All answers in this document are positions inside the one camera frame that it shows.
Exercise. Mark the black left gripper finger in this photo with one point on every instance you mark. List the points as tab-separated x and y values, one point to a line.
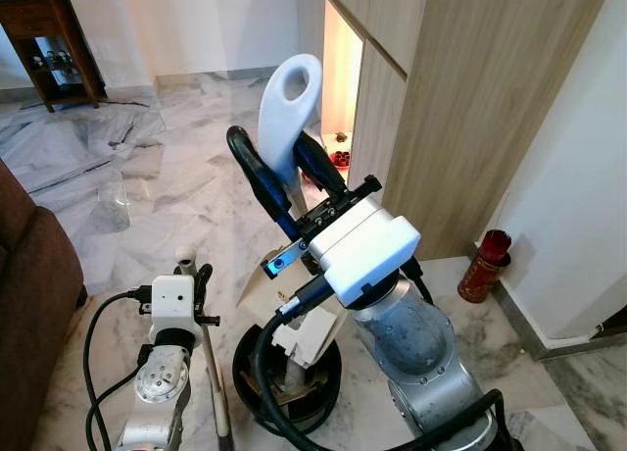
204	289

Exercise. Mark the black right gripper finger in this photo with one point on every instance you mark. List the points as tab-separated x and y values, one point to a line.
257	181
318	167

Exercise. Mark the wooden broom with white knob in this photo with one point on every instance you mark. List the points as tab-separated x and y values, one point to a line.
185	260

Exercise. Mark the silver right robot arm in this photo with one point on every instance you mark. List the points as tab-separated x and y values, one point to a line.
421	353

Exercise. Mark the black round bin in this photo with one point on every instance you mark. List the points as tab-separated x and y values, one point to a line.
328	382

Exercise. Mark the red cylindrical canister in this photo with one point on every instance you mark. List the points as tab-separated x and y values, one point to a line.
482	270

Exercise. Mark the brown fabric sofa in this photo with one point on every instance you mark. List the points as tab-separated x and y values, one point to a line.
34	304

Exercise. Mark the light wood wardrobe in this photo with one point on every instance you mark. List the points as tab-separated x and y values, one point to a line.
490	98

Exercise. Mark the dark wooden cabinet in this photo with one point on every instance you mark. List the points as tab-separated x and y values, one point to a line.
39	20

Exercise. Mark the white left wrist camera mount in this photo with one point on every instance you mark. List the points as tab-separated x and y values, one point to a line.
173	302

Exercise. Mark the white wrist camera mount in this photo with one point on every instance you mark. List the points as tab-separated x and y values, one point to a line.
367	255
173	302

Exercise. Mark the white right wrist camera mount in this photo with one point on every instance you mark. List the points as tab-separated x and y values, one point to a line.
367	255

